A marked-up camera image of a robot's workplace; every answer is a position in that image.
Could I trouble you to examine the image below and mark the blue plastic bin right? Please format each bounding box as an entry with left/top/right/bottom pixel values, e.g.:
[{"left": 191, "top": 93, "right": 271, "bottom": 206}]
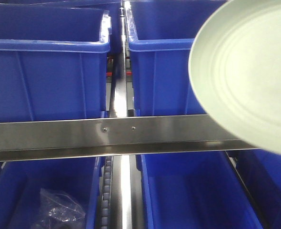
[{"left": 237, "top": 149, "right": 281, "bottom": 229}]

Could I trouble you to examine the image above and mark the steel shelf front rail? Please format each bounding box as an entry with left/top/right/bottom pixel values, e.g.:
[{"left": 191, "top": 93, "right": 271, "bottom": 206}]
[{"left": 0, "top": 114, "right": 253, "bottom": 162}]

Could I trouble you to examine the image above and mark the green round plate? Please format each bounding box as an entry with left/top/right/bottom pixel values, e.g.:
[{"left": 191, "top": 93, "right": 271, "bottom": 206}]
[{"left": 188, "top": 0, "right": 281, "bottom": 155}]

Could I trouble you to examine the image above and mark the steel roller divider track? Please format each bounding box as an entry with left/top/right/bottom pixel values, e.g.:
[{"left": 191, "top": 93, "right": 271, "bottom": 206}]
[{"left": 99, "top": 1, "right": 145, "bottom": 229}]

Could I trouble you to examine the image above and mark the blue plastic bin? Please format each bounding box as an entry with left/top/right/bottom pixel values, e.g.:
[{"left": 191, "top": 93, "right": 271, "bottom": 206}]
[
  {"left": 237, "top": 149, "right": 281, "bottom": 229},
  {"left": 0, "top": 157, "right": 104, "bottom": 229},
  {"left": 136, "top": 151, "right": 262, "bottom": 229}
]

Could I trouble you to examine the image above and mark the blue plastic bin middle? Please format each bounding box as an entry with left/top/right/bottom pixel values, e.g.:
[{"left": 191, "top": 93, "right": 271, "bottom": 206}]
[{"left": 136, "top": 151, "right": 262, "bottom": 229}]

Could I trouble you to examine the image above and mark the clear plastic bag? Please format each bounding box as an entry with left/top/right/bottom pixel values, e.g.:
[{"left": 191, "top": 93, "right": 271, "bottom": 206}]
[{"left": 31, "top": 188, "right": 86, "bottom": 229}]

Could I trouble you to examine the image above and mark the blue bin upper right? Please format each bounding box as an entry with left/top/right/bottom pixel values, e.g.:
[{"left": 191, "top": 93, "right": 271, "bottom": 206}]
[{"left": 124, "top": 0, "right": 223, "bottom": 116}]

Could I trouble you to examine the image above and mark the blue bin upper left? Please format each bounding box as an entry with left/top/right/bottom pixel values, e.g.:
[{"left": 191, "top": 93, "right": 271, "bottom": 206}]
[{"left": 0, "top": 4, "right": 110, "bottom": 123}]

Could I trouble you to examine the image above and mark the blue plastic bin left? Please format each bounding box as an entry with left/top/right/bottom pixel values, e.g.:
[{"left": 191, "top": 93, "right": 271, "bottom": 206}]
[{"left": 0, "top": 157, "right": 104, "bottom": 229}]

